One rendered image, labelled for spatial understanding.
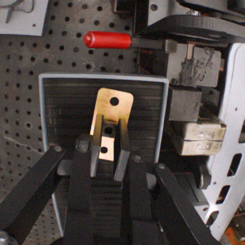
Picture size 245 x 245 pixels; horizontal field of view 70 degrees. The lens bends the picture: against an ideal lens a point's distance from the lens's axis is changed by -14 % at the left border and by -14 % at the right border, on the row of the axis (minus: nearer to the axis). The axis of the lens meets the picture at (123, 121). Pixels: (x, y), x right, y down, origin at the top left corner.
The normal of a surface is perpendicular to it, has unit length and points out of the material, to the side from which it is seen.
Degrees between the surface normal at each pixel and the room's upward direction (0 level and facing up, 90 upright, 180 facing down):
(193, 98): 2
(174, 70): 0
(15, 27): 2
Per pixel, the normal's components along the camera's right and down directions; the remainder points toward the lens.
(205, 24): -0.31, 0.33
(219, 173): 0.05, 0.36
